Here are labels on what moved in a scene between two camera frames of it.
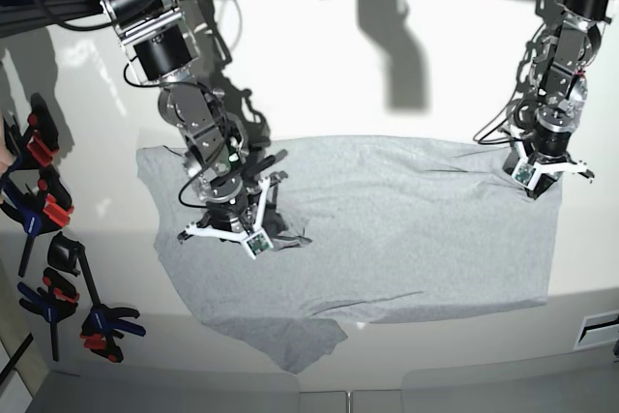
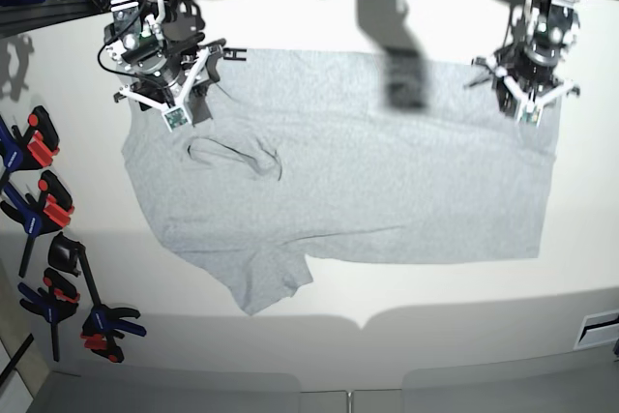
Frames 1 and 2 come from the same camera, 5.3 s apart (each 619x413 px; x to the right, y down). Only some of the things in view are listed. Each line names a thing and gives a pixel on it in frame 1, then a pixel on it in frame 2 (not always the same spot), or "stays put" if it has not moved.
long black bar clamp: x=103 y=323 stays put
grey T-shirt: x=363 y=229 → x=341 y=156
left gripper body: x=553 y=125 → x=531 y=80
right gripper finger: x=273 y=221 → x=197 y=103
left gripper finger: x=511 y=162 → x=506 y=100
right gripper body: x=232 y=212 → x=172 y=77
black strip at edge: x=11 y=363 stays put
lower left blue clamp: x=54 y=302 stays put
